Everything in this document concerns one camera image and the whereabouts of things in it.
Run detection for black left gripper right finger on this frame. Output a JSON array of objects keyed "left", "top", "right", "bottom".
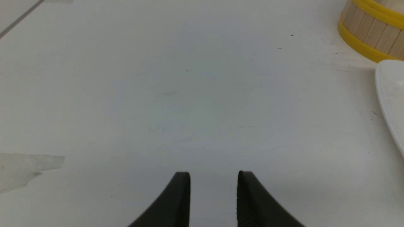
[{"left": 237, "top": 171, "right": 303, "bottom": 227}]

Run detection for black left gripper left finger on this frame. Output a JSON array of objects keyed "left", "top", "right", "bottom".
[{"left": 129, "top": 172, "right": 191, "bottom": 227}]

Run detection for white square plate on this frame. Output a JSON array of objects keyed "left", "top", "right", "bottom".
[{"left": 375, "top": 60, "right": 404, "bottom": 155}]

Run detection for bamboo steamer basket yellow rims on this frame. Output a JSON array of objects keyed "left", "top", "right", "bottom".
[{"left": 337, "top": 0, "right": 404, "bottom": 63}]

